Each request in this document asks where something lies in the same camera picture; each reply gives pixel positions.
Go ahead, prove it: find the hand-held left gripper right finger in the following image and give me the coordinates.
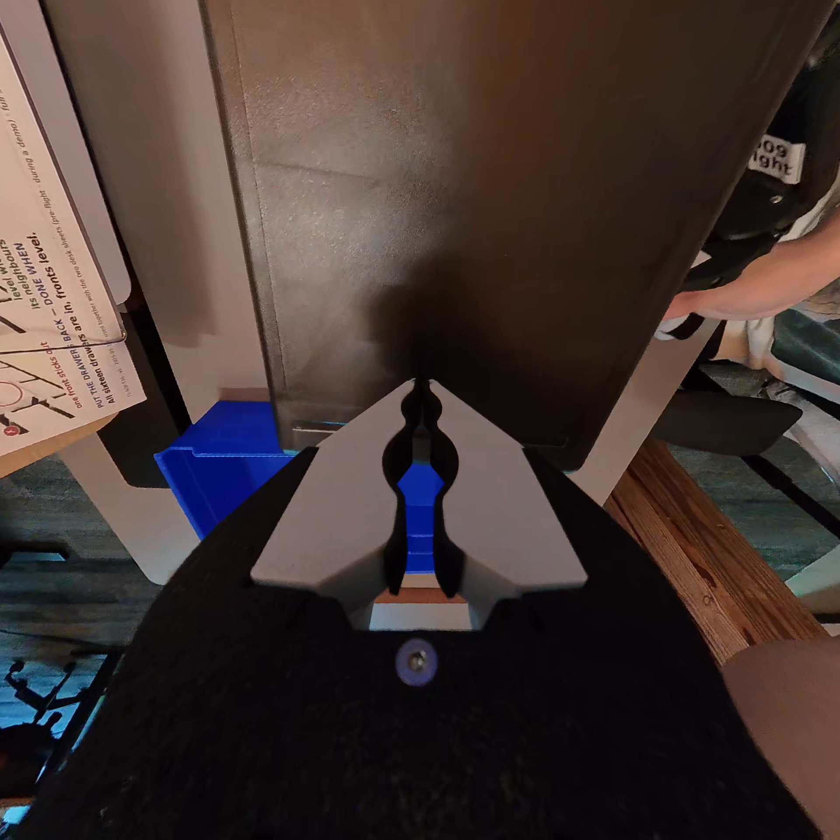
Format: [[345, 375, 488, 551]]
[[425, 378, 588, 630]]

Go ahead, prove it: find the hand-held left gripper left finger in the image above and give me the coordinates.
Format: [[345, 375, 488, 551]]
[[249, 378, 421, 627]]

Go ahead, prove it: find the black drawer cabinet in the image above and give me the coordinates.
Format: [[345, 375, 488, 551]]
[[199, 0, 836, 472]]

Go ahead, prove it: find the person's left forearm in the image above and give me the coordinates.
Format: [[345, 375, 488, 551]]
[[721, 635, 840, 840]]

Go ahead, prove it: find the person's right forearm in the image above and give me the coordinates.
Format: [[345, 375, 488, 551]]
[[742, 238, 840, 324]]

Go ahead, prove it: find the person's right hand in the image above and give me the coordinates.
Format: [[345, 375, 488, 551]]
[[667, 287, 742, 324]]

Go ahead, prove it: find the blue plastic bin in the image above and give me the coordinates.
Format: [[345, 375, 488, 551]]
[[154, 400, 448, 576]]

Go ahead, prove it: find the wooden beam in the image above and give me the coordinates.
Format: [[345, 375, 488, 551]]
[[602, 438, 829, 665]]

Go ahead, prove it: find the black wheeled chair base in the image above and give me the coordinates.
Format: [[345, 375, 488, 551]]
[[0, 653, 127, 805]]

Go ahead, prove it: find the printed instruction sheet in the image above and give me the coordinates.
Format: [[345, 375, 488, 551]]
[[0, 33, 149, 460]]

